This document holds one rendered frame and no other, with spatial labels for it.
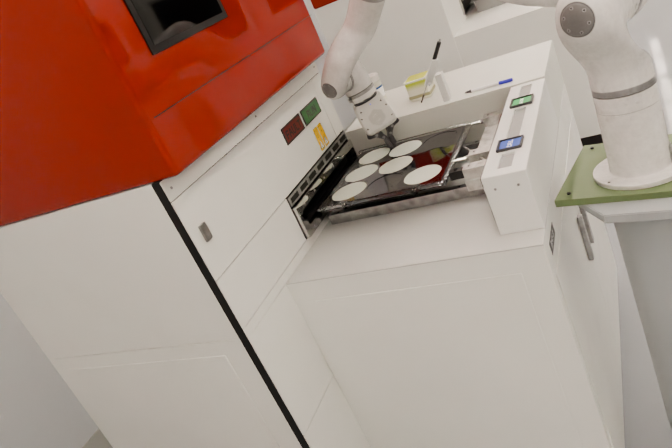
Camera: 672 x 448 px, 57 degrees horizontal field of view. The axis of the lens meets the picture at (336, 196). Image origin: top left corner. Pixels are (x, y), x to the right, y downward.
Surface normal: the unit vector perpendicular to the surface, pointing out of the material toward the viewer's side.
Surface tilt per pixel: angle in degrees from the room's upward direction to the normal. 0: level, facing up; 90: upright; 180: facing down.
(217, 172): 90
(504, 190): 90
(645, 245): 90
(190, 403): 90
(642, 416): 0
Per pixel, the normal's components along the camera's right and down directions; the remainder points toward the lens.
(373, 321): -0.34, 0.48
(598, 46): -0.21, 0.92
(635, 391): -0.39, -0.85
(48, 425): 0.86, -0.19
